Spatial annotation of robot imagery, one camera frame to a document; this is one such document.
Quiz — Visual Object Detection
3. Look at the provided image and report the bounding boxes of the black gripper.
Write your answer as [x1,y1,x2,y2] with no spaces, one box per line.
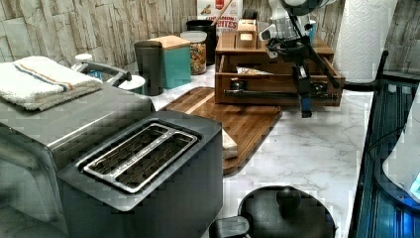
[265,37,313,118]

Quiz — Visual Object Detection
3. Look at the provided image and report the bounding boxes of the wooden drawer with black handle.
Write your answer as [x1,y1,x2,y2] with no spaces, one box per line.
[215,71,345,106]

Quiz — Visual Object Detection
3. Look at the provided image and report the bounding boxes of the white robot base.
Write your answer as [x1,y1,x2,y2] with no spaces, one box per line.
[375,84,419,212]

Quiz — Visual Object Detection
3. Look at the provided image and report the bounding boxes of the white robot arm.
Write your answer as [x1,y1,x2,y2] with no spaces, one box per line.
[259,0,340,118]

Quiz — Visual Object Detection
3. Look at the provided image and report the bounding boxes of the snack bag in drawer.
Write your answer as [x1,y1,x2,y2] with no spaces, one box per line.
[236,66,272,75]

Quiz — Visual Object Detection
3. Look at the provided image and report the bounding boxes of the wooden drawer cabinet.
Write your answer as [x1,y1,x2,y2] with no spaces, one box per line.
[216,32,338,76]

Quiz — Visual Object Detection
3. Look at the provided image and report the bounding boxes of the blue spice shaker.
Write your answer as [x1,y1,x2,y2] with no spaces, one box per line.
[308,20,316,44]

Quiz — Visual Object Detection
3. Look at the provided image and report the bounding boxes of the black paper towel holder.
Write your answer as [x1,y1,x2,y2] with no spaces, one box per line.
[343,50,390,92]

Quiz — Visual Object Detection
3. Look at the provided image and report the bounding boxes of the wooden cutting board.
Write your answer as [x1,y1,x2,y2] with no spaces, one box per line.
[162,87,281,175]

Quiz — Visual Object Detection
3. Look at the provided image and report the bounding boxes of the small wooden box holder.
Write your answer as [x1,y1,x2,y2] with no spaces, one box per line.
[236,19,258,49]

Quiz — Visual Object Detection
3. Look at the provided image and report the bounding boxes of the white paper towel roll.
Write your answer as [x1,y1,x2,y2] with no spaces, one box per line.
[334,0,398,82]

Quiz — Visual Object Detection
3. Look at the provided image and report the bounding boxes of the white block on board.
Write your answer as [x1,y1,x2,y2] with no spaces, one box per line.
[222,130,238,160]

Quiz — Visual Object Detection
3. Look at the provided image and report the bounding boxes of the black utensil holder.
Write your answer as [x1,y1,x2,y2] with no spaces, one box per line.
[185,19,218,66]

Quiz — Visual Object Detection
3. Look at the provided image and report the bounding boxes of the glass jar of cereal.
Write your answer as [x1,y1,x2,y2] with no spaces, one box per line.
[180,31,207,74]

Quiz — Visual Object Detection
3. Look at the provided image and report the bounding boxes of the cinnamon bites cereal box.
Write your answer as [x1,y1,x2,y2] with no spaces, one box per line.
[196,0,243,34]

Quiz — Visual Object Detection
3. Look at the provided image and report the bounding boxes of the black pot lid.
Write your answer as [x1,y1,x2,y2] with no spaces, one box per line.
[238,185,337,238]

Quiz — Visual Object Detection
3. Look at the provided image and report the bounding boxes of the teal canister with wooden lid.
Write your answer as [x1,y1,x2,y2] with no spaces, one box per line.
[155,36,191,89]

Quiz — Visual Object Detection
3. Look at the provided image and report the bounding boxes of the dark grey cylindrical canister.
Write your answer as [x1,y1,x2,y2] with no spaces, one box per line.
[134,41,163,96]

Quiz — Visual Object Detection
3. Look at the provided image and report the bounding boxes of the black two-slot toaster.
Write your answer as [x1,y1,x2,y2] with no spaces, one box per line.
[57,111,223,238]

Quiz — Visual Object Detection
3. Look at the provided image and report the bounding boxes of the white striped folded towel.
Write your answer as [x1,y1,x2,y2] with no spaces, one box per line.
[0,56,103,110]

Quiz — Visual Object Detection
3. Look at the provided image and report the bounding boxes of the black pan handle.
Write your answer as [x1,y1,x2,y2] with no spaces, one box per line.
[209,216,250,238]

